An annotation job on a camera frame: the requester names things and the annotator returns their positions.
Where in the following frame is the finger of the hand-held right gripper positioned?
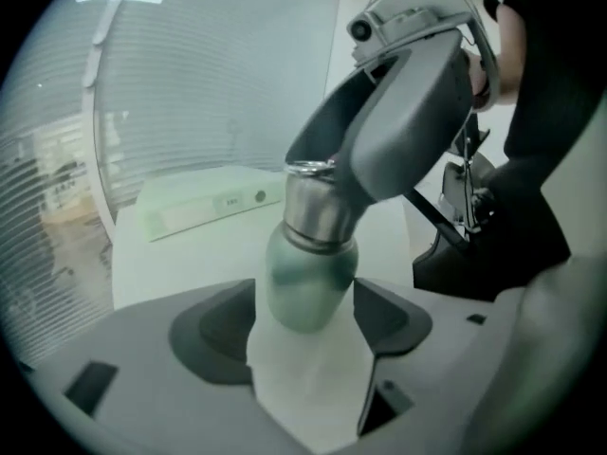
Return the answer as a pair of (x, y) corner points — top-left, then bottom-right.
(340, 29), (476, 204)
(284, 47), (413, 168)

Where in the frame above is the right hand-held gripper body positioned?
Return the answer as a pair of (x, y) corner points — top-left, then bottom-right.
(345, 0), (503, 109)

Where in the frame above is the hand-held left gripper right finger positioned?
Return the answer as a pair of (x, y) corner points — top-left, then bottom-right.
(331, 277), (524, 455)

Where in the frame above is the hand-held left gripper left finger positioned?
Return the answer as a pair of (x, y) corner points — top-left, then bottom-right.
(26, 277), (305, 455)

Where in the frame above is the green steel bottle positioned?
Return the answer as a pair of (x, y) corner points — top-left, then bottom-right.
(264, 220), (360, 335)

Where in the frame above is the person's right forearm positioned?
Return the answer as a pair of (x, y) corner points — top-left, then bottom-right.
(494, 2), (530, 109)

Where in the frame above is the person's right hand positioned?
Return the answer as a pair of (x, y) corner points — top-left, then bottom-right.
(466, 50), (493, 113)

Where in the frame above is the glass partition with blinds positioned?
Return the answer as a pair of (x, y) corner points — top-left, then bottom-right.
(0, 0), (341, 364)

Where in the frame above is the pale green flat box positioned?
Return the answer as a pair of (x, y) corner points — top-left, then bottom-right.
(137, 165), (286, 245)

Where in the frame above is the person's black shirt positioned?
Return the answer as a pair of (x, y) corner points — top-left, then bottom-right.
(412, 0), (607, 303)

